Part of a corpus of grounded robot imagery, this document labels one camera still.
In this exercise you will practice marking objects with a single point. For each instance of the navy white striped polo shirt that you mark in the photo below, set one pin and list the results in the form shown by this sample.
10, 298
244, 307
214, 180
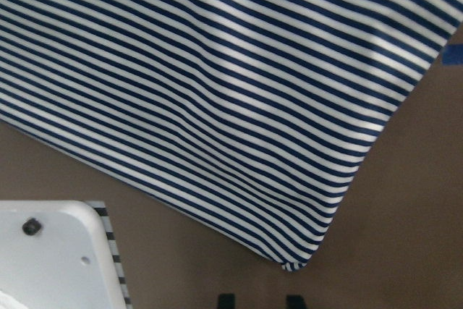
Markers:
250, 116

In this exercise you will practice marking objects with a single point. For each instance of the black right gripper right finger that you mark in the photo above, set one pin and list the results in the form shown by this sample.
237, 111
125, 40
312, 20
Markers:
295, 302

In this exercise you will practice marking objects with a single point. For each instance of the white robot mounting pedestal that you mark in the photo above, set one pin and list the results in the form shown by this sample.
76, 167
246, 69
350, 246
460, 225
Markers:
60, 254

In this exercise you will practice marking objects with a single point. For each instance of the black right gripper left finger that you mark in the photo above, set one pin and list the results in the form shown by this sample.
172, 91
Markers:
226, 301

